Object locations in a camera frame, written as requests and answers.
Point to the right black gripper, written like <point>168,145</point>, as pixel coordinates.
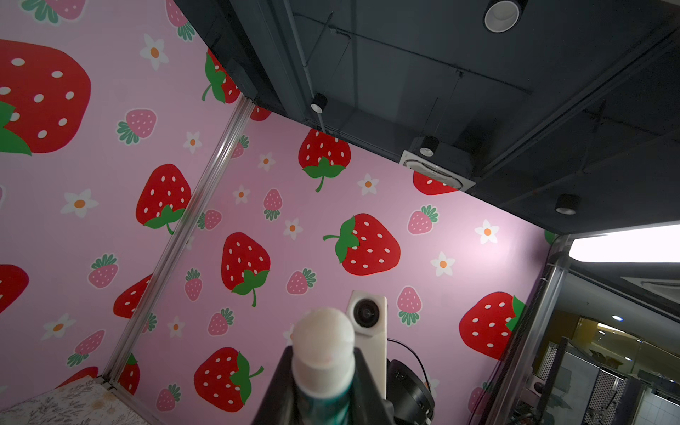
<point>411,399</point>

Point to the right aluminium frame post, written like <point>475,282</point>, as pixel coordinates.
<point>516,365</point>

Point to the floral patterned table mat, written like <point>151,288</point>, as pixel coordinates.
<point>84,401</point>

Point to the aluminium frame post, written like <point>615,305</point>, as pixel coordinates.
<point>516,365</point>
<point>177,243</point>

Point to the white ceiling spotlight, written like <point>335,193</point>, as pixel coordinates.
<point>500,16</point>

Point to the white green glue stick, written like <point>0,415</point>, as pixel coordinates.
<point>323,366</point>

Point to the left aluminium frame post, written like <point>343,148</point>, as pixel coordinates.
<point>177,243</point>

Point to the bright ceiling light panel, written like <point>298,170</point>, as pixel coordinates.
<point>655,244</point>

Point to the ceiling air vent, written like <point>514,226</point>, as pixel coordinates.
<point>440,162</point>

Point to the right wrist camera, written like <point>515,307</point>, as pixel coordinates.
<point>368,314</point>

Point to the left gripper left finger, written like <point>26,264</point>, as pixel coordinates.
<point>279,405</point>

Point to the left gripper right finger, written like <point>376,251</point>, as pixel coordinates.
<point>368,406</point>

